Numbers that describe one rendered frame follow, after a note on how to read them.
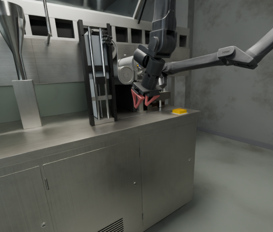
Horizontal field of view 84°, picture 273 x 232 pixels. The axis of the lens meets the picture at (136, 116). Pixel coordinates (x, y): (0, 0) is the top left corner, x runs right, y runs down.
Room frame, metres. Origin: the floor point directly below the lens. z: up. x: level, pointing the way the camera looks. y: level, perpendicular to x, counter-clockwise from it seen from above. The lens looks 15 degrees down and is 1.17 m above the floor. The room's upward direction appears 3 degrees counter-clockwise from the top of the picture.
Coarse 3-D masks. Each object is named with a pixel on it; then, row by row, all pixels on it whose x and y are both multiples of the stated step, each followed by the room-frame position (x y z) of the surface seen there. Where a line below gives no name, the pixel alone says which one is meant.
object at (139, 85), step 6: (144, 78) 0.57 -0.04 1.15; (150, 78) 0.55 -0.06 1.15; (156, 78) 0.56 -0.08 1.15; (138, 84) 0.58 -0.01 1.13; (144, 84) 0.57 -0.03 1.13; (150, 84) 0.56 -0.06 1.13; (156, 84) 0.58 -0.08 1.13; (144, 90) 0.55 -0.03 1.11; (150, 90) 0.57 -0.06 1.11; (156, 90) 0.58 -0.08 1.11
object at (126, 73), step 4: (120, 68) 1.08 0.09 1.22; (124, 68) 1.10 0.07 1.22; (128, 68) 1.11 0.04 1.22; (120, 72) 1.08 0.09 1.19; (124, 72) 1.09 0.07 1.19; (128, 72) 1.11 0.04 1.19; (132, 72) 1.12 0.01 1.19; (120, 76) 1.08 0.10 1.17; (124, 76) 1.09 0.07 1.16; (128, 76) 1.11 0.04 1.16; (132, 76) 1.13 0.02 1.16; (120, 80) 1.07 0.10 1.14; (124, 80) 1.09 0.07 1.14; (128, 80) 1.11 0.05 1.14; (132, 80) 1.12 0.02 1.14
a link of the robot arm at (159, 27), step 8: (160, 0) 0.51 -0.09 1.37; (168, 0) 0.50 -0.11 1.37; (160, 8) 0.51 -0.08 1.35; (168, 8) 0.50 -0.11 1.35; (160, 16) 0.51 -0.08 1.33; (168, 16) 0.50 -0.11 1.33; (152, 24) 0.53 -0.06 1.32; (160, 24) 0.50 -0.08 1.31; (168, 24) 0.50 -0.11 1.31; (152, 32) 0.53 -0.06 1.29; (160, 32) 0.50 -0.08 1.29; (168, 32) 0.54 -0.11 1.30; (176, 32) 0.53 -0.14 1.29; (160, 40) 0.50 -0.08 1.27; (168, 40) 0.51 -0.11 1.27; (176, 40) 0.53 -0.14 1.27; (160, 48) 0.50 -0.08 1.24; (168, 48) 0.52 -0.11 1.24
